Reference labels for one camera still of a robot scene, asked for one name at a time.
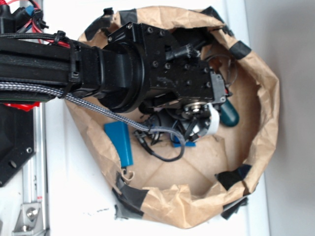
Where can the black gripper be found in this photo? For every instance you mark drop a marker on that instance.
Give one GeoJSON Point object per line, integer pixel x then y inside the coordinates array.
{"type": "Point", "coordinates": [149, 69]}

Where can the blue sponge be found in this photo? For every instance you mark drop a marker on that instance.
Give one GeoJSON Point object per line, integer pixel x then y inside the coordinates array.
{"type": "Point", "coordinates": [177, 144]}

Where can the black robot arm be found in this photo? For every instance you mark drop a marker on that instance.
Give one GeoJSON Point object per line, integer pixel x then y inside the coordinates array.
{"type": "Point", "coordinates": [36, 67]}

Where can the black square object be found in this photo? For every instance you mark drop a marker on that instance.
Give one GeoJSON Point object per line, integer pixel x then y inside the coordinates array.
{"type": "Point", "coordinates": [196, 37]}

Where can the blue plastic block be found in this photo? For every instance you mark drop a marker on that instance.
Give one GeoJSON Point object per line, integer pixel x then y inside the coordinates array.
{"type": "Point", "coordinates": [119, 135]}

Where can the brown paper-lined bin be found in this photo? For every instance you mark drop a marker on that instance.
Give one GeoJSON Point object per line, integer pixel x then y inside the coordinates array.
{"type": "Point", "coordinates": [223, 168]}

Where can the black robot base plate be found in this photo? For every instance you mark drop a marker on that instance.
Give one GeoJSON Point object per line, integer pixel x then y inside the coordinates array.
{"type": "Point", "coordinates": [16, 141]}

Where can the aluminium rail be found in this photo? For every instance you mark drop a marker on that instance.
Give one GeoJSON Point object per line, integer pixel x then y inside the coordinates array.
{"type": "Point", "coordinates": [34, 172]}

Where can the metal corner bracket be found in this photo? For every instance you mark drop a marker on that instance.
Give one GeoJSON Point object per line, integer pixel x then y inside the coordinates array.
{"type": "Point", "coordinates": [30, 221]}

